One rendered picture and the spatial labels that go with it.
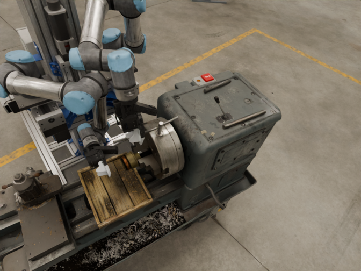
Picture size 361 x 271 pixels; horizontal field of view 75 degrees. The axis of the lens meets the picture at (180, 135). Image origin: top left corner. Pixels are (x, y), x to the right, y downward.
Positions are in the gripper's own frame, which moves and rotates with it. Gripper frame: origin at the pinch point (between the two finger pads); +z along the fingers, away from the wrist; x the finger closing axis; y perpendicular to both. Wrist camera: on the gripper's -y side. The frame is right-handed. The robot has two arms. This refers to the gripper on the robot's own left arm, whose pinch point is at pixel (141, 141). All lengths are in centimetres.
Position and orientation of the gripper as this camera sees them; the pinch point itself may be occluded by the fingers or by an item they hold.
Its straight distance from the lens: 96.2
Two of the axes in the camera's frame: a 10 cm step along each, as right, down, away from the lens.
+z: 0.6, 8.2, 5.7
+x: 5.2, 4.6, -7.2
